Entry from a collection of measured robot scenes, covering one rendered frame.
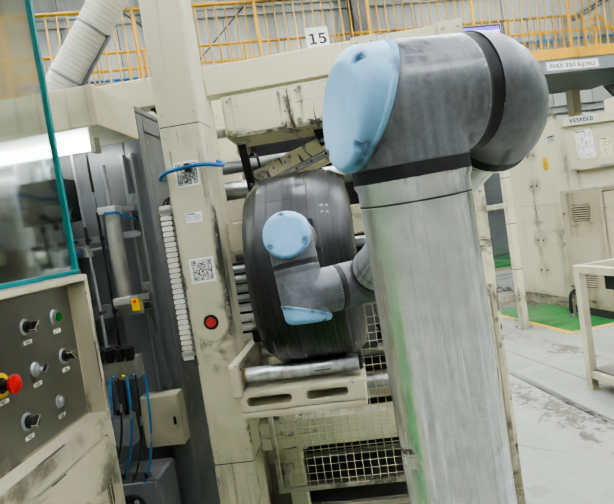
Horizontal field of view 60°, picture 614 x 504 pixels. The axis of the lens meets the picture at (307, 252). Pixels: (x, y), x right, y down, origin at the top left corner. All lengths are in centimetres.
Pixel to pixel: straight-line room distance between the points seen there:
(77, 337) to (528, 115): 127
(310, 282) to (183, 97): 86
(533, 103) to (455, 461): 35
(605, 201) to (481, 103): 514
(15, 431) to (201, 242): 69
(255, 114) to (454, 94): 142
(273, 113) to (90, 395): 105
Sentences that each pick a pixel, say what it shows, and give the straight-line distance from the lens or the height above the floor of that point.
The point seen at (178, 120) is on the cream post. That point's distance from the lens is 167.
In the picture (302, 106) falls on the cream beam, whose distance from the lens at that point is 187.
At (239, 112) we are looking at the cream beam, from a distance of 190.
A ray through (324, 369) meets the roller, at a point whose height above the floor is 90.
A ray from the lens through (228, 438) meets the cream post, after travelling 175.
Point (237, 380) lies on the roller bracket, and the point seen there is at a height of 91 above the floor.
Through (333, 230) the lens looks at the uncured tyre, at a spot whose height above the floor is 128.
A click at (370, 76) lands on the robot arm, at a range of 48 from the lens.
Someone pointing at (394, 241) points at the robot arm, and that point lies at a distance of 50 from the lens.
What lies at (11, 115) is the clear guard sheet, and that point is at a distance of 145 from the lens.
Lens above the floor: 131
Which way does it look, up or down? 3 degrees down
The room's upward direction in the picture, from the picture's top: 9 degrees counter-clockwise
